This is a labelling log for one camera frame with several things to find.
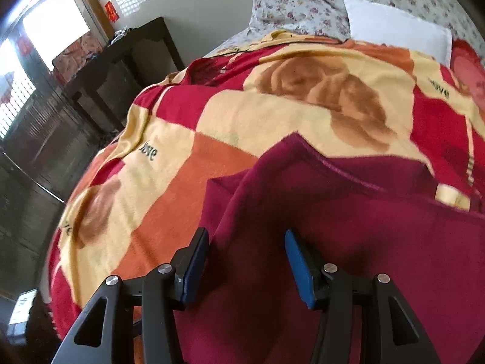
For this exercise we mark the maroon fleece garment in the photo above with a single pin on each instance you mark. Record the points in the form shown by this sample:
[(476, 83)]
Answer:
[(367, 216)]

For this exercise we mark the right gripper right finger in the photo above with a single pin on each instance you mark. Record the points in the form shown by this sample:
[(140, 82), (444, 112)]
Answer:
[(390, 331)]

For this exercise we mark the white pillow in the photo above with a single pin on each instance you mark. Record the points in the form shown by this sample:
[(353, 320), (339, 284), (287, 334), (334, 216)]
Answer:
[(381, 24)]

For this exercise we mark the red heart cushion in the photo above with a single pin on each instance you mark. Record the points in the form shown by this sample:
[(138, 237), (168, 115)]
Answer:
[(466, 65)]

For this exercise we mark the floral quilt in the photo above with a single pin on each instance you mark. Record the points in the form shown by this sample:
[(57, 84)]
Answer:
[(329, 18)]

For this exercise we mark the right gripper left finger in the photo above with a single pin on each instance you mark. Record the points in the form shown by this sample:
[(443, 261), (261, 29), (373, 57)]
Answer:
[(121, 310)]

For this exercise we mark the orange red patterned blanket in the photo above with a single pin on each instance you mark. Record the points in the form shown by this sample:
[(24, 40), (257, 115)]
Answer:
[(141, 199)]

